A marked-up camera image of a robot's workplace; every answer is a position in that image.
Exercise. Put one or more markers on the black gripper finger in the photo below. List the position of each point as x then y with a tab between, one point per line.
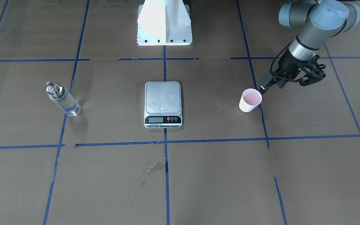
266	83

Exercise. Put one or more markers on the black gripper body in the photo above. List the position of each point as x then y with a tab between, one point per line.
289	63

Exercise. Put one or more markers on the clear glass sauce bottle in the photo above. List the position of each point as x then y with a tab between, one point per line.
62	98

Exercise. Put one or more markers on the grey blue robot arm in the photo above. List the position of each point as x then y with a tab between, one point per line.
318	21

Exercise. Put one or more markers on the silver digital kitchen scale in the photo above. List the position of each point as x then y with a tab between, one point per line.
163	105

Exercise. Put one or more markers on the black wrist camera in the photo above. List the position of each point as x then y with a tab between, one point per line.
314	72

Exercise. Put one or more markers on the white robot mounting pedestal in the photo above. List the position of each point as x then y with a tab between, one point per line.
164	23

